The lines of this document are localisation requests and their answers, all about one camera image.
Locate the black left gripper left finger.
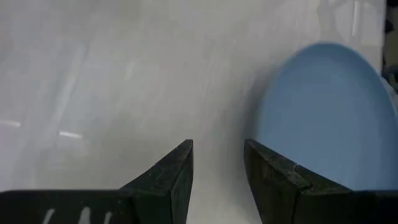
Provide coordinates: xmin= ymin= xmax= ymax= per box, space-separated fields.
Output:
xmin=0 ymin=139 xmax=195 ymax=224

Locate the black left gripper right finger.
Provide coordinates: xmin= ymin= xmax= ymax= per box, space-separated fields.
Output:
xmin=243 ymin=138 xmax=398 ymax=224

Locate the blue plate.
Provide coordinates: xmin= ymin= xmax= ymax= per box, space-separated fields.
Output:
xmin=253 ymin=42 xmax=398 ymax=192

